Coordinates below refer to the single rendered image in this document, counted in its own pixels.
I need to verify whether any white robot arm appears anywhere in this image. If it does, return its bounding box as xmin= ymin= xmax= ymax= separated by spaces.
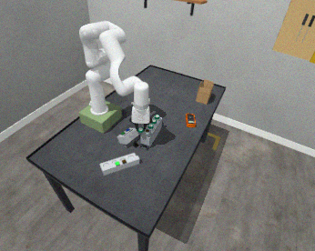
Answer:
xmin=79 ymin=21 xmax=150 ymax=115

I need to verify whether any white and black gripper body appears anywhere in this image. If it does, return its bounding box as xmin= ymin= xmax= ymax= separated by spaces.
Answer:
xmin=132 ymin=106 xmax=150 ymax=124

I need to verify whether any small brown cardboard box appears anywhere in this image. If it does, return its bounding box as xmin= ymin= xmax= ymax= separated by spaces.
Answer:
xmin=196 ymin=79 xmax=214 ymax=105

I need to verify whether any light grey panel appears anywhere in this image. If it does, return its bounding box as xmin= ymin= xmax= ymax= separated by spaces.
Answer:
xmin=100 ymin=153 xmax=139 ymax=176

